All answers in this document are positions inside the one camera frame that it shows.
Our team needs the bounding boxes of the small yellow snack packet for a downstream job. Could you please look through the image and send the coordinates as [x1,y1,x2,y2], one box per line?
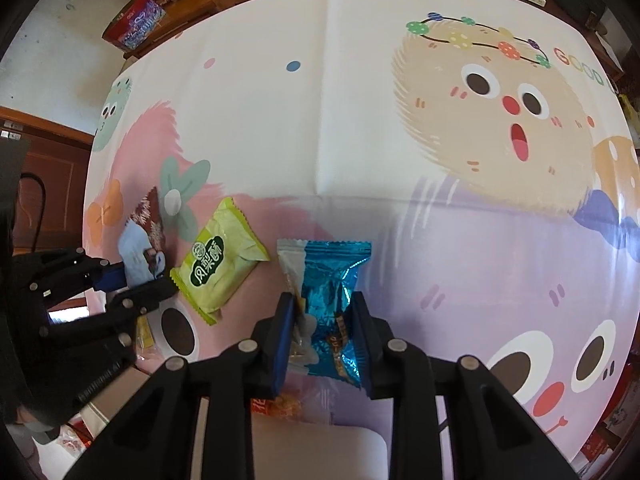
[132,312,157,357]

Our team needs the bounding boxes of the silver snack packet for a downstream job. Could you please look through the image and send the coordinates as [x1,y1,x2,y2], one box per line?
[276,238,315,377]

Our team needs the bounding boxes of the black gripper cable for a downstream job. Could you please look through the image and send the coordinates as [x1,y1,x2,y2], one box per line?
[19,172,49,252]

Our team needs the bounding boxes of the wooden door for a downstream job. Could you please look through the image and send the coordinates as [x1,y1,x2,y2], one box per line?
[0,106,95,257]

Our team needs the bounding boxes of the dark red snowflake snack packet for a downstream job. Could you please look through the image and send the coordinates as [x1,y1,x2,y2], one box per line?
[117,186,169,287]

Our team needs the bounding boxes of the red blue tin box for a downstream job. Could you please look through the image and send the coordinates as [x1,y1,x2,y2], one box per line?
[102,0,167,52]

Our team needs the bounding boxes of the blue foil snack packet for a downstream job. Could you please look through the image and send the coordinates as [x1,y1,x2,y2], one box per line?
[299,240,374,389]

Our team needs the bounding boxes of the green snack packet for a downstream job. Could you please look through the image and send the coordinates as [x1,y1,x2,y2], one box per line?
[169,197,271,326]

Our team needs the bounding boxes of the cartoon printed tablecloth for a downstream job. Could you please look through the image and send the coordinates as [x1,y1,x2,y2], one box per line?
[82,0,640,466]

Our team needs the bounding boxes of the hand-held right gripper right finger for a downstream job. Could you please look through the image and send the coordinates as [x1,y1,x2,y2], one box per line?
[349,292,581,480]

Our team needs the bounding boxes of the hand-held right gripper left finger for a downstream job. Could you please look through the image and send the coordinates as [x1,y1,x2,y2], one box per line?
[65,292,297,480]

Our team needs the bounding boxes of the red white box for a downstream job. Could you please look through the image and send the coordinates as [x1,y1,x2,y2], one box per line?
[574,359,640,477]

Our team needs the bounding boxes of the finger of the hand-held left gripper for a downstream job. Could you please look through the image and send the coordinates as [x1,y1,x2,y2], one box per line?
[12,248,127,307]
[104,279,180,350]

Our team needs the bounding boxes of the red orange snack packet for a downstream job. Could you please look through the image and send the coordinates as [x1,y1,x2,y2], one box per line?
[249,394,303,419]

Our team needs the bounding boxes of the white plastic tray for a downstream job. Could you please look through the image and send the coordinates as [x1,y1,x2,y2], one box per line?
[80,365,389,480]

